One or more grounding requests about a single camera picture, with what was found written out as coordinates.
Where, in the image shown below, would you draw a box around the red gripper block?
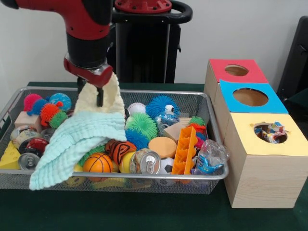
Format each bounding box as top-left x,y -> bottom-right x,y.
64,57 -> 115,107

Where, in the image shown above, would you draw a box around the cream waffle cloth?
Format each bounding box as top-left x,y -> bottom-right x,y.
73,72 -> 127,116

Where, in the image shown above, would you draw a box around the mint green waffle cloth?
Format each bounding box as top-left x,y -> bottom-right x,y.
29,111 -> 127,191

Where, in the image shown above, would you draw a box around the green spiky ball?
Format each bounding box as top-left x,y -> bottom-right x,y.
79,144 -> 106,167

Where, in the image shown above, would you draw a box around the white colourful spotted cloth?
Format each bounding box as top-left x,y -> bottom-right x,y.
254,121 -> 288,144

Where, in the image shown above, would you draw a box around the clear mesh bin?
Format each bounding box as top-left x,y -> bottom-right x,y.
0,87 -> 230,195

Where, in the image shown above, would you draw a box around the wooden three-hole box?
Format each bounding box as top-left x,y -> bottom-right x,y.
204,59 -> 308,209

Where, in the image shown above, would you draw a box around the orange tiger striped toy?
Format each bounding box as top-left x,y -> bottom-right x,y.
105,140 -> 137,166

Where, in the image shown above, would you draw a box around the large blue spiky ball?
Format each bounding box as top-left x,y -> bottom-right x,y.
146,95 -> 180,121

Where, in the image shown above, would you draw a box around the small orange basketball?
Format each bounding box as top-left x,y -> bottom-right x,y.
83,153 -> 114,174

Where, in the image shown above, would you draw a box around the round wooden disc toy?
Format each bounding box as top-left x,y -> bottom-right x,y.
148,137 -> 178,160

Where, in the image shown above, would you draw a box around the plain wooden cube block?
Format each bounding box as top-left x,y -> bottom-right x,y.
163,121 -> 188,143

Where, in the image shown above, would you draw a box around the silver drink can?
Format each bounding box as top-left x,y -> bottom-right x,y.
130,148 -> 162,175

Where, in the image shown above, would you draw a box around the small soccer ball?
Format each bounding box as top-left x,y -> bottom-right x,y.
159,157 -> 177,186

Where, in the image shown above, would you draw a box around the orange plastic gear toy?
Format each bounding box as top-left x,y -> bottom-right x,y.
171,127 -> 199,176

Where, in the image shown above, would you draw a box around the yellow wedge block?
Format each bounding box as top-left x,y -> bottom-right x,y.
0,141 -> 22,170

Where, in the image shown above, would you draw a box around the clear plastic packet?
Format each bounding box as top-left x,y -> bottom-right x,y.
195,140 -> 231,175

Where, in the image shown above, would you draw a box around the black panel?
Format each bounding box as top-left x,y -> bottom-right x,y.
277,16 -> 308,118

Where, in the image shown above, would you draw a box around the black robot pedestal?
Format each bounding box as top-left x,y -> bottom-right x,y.
106,0 -> 193,83

